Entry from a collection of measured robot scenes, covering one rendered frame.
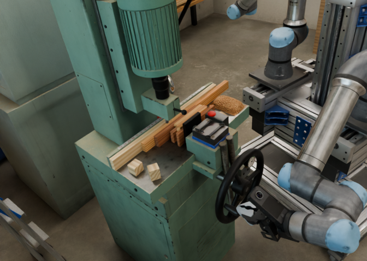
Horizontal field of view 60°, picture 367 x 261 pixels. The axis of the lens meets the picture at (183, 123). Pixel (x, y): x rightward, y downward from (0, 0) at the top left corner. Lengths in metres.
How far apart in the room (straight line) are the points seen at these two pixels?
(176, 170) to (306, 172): 0.43
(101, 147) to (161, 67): 0.56
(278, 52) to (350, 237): 1.06
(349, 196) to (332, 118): 0.22
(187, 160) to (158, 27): 0.47
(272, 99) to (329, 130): 0.81
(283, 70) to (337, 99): 0.77
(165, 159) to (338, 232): 0.61
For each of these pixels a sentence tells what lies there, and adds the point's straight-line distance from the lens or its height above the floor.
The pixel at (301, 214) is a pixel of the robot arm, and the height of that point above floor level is 0.98.
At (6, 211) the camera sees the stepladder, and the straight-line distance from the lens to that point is 1.67.
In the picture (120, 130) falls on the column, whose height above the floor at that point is 0.90.
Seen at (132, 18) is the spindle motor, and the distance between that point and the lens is 0.98.
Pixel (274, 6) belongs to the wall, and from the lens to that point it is 4.69.
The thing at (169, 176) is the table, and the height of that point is 0.90.
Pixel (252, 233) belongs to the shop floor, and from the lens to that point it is 2.03.
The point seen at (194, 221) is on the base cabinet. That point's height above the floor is 0.55.
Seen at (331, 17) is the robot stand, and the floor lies 1.15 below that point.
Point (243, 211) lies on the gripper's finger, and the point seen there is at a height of 0.87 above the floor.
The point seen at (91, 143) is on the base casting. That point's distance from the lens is 1.49.
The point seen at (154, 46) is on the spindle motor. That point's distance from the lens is 0.99.
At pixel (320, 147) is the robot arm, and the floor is 1.07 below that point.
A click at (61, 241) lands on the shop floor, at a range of 2.23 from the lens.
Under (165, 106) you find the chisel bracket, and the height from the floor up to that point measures 1.06.
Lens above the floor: 1.69
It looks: 37 degrees down
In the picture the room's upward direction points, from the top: 7 degrees counter-clockwise
